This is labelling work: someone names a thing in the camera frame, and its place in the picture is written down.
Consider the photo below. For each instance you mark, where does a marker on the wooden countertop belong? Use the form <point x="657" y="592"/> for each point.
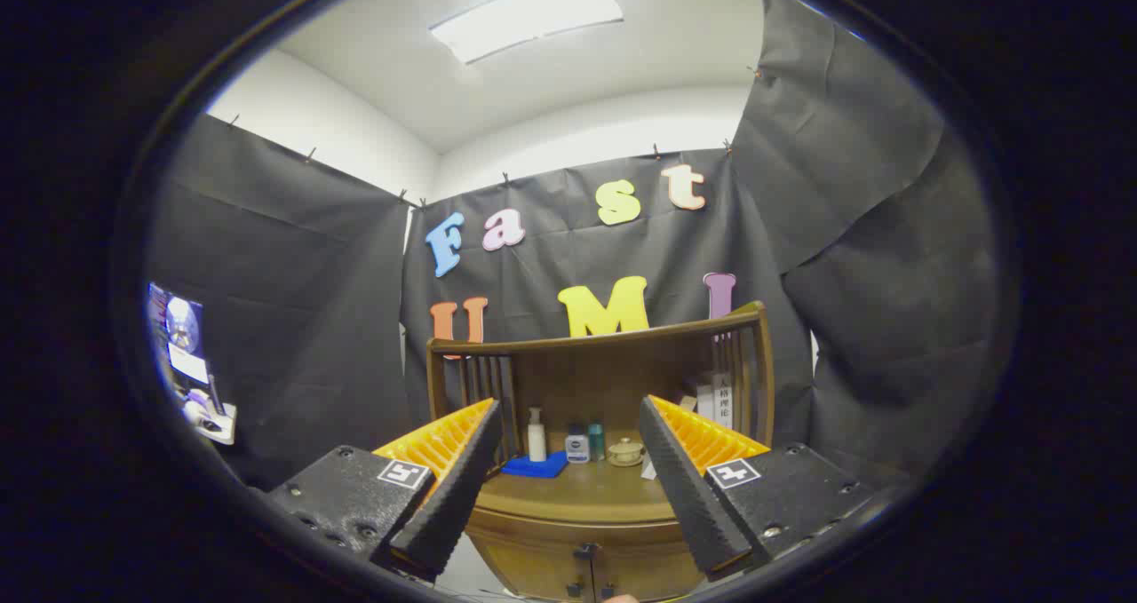
<point x="586" y="496"/>

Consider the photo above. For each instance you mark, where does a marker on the black backdrop cloth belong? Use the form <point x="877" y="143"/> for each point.
<point x="293" y="274"/>

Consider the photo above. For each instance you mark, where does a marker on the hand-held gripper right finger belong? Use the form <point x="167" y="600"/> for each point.
<point x="679" y="487"/>

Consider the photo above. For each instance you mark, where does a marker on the white power strip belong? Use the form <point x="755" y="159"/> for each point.
<point x="218" y="421"/>

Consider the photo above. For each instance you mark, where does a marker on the white lotion bottle blue cap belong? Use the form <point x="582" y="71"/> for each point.
<point x="577" y="448"/>

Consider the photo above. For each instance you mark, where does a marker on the white book with black characters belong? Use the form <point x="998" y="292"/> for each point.
<point x="723" y="403"/>

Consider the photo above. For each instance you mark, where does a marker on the blue white poster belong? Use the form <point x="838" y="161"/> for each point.
<point x="178" y="332"/>

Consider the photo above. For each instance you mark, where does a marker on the beige lidded teacup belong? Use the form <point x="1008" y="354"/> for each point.
<point x="626" y="452"/>

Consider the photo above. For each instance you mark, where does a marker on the plain white book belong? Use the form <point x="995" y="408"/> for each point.
<point x="704" y="403"/>

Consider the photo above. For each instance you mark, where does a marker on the wooden cabinet with slatted shelf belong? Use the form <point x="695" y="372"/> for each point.
<point x="604" y="381"/>

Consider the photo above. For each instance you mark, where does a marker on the white pump bottle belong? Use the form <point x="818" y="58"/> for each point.
<point x="537" y="443"/>

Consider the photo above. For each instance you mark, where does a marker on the ceiling light panel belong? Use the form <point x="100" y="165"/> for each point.
<point x="524" y="17"/>

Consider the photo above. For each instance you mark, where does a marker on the blue folded cloth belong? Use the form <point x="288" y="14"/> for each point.
<point x="537" y="466"/>

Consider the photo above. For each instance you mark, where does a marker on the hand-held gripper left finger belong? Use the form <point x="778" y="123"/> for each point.
<point x="462" y="487"/>

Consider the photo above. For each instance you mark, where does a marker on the teal slim bottle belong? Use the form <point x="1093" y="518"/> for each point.
<point x="596" y="443"/>

